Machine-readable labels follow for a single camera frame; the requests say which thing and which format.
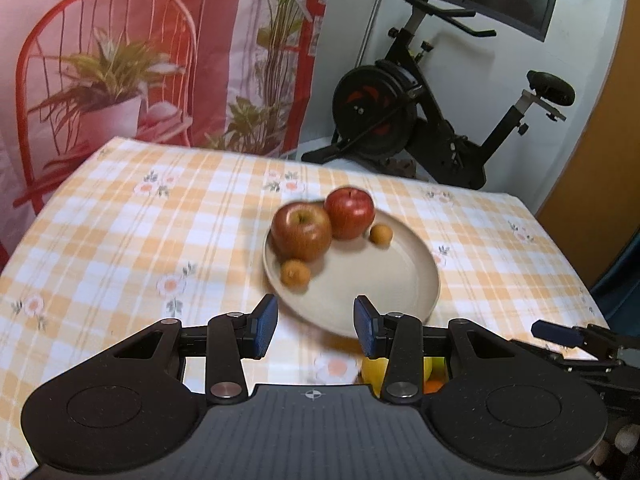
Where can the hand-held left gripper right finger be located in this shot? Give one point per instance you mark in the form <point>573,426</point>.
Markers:
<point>365,330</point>

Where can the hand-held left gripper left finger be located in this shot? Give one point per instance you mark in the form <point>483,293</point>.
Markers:
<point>265,327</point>

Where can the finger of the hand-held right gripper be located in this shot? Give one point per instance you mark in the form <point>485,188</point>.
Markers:
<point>585,364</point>
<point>547,331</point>

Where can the large yellow orange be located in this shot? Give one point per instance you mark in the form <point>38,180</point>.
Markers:
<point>372,372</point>

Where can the beige round plate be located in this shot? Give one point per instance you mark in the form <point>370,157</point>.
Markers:
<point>370,280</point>

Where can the small brown fruit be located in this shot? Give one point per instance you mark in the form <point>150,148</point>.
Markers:
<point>295,273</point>
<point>380,234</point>

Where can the small green apple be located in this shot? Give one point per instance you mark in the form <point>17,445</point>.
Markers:
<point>434,366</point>

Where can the tangerine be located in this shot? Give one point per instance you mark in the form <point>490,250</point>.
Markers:
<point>433,385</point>

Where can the brownish red apple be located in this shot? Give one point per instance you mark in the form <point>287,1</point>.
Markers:
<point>300,232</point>

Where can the bright red apple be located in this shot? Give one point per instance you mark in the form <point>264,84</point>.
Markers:
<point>350,212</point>

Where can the dark teal cloth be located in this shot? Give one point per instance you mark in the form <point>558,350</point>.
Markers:
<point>622,280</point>

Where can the orange checked floral tablecloth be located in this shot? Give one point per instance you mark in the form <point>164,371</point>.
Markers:
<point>150,240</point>

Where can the orange wooden panel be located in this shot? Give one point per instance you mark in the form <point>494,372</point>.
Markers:
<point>600,185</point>

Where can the brown sandal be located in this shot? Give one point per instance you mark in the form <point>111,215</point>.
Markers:
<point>400,166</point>

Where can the black exercise bike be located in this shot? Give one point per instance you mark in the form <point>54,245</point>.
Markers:
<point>375,105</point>

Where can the metal pole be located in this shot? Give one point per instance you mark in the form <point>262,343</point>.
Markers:
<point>372,25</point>

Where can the printed pink wall backdrop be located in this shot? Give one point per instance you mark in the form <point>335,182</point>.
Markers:
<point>100,60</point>

